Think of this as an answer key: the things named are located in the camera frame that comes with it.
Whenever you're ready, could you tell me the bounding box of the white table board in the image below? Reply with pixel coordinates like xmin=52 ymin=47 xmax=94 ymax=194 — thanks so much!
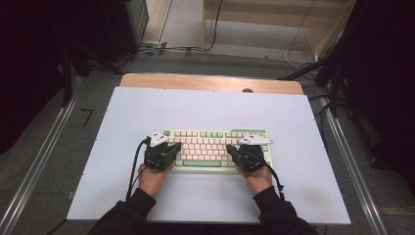
xmin=67 ymin=86 xmax=351 ymax=225

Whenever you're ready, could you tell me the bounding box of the white floor cable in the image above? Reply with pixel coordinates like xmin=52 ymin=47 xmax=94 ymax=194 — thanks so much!
xmin=283 ymin=0 xmax=320 ymax=71

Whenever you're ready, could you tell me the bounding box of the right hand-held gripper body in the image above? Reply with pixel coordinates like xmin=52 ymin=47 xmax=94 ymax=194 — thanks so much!
xmin=233 ymin=134 xmax=274 ymax=173

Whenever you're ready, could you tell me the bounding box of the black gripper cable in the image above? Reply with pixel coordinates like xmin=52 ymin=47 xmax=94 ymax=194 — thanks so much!
xmin=125 ymin=136 xmax=152 ymax=201
xmin=257 ymin=156 xmax=286 ymax=201

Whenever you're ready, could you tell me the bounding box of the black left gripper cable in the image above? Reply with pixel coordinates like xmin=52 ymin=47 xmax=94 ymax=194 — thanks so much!
xmin=125 ymin=136 xmax=152 ymax=201

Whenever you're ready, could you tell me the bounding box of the aluminium floor rail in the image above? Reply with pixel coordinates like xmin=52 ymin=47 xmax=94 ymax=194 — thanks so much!
xmin=0 ymin=94 xmax=79 ymax=235
xmin=321 ymin=97 xmax=390 ymax=235

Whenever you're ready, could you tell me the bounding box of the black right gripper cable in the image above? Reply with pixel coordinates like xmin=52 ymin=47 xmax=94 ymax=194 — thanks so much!
xmin=257 ymin=156 xmax=286 ymax=201

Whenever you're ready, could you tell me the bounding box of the person's right hand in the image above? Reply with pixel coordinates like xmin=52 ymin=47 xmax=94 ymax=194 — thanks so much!
xmin=235 ymin=164 xmax=273 ymax=197

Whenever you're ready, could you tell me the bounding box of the dark curtain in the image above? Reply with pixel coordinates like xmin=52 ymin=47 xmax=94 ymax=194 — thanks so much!
xmin=0 ymin=0 xmax=111 ymax=156
xmin=339 ymin=0 xmax=415 ymax=197

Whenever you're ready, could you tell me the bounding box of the person's left hand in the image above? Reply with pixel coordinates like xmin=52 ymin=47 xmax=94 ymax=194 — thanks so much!
xmin=137 ymin=161 xmax=175 ymax=199

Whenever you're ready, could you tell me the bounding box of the black hanging cable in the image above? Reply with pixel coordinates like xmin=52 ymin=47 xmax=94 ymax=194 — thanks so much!
xmin=207 ymin=0 xmax=225 ymax=52

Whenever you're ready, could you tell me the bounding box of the black metal stand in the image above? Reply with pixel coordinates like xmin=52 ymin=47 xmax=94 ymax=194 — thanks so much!
xmin=60 ymin=42 xmax=125 ymax=107
xmin=277 ymin=55 xmax=348 ymax=118

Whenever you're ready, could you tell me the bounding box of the dark cabinet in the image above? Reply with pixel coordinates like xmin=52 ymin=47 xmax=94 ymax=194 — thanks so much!
xmin=101 ymin=0 xmax=151 ymax=63

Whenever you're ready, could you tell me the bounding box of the light wooden shelf unit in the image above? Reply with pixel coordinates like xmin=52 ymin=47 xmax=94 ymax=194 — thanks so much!
xmin=201 ymin=0 xmax=356 ymax=61

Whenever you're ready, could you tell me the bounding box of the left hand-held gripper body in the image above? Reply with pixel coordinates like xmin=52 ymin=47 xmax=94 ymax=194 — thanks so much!
xmin=144 ymin=130 xmax=174 ymax=171

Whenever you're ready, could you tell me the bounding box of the green and pink keyboard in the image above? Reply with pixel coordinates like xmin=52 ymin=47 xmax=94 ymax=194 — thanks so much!
xmin=156 ymin=127 xmax=274 ymax=174

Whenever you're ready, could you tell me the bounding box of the wooden table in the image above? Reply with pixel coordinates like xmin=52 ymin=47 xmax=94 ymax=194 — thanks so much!
xmin=119 ymin=72 xmax=305 ymax=96

